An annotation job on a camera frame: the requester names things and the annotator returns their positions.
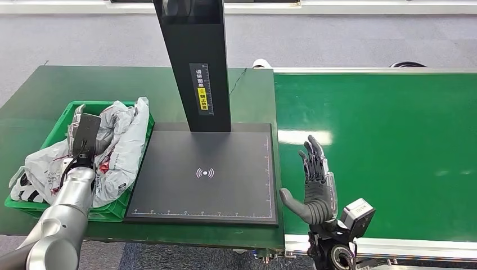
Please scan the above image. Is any green conveyor belt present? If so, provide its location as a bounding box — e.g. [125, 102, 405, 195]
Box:
[273, 74, 477, 243]

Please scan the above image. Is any large white black-print mailer bag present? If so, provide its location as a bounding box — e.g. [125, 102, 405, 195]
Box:
[9, 97, 151, 209]

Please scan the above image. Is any green plastic crate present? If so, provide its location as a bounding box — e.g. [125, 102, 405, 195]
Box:
[4, 100, 156, 223]

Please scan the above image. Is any yellow black scanner column label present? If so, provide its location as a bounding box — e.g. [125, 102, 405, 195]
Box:
[188, 62, 215, 116]

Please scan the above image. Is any black round object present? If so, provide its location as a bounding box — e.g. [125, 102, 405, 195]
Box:
[388, 61, 428, 69]

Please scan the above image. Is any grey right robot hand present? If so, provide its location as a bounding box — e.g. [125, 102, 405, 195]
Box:
[279, 134, 339, 226]

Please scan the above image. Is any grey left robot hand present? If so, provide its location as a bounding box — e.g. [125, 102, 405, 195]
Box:
[67, 103, 113, 161]

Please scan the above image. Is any thin black scanner cable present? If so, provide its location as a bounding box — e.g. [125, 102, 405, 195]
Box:
[228, 67, 248, 96]

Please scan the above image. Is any white rounded object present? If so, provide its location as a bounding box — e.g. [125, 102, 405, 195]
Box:
[251, 58, 273, 70]

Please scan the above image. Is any black inbound scanner machine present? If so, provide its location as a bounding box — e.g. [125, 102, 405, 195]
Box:
[124, 0, 279, 227]

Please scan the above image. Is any aluminium conveyor frame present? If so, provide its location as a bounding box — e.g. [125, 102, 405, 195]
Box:
[272, 67, 477, 270]

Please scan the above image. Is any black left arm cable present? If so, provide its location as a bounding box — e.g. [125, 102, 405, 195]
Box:
[58, 139, 89, 188]

